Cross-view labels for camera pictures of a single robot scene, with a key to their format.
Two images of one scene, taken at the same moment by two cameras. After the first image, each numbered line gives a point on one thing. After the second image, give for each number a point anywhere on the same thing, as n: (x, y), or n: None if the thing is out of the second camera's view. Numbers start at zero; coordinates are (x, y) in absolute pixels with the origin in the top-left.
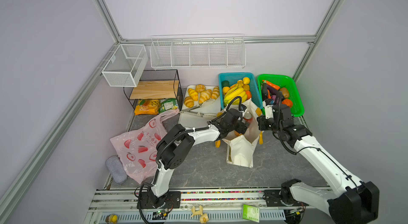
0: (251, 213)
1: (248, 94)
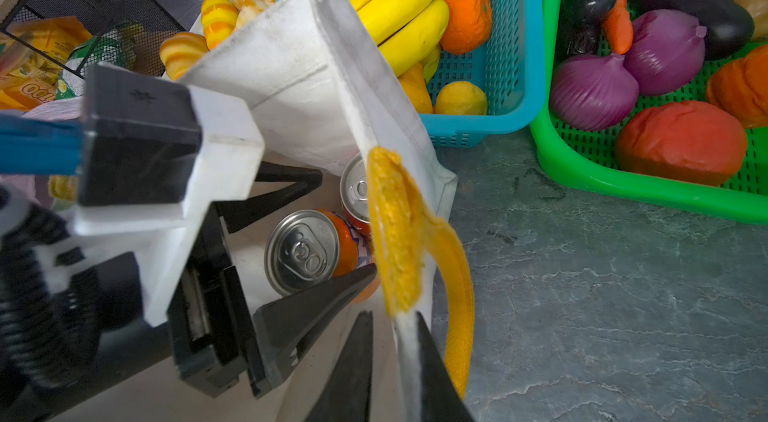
0: None
1: (470, 17)
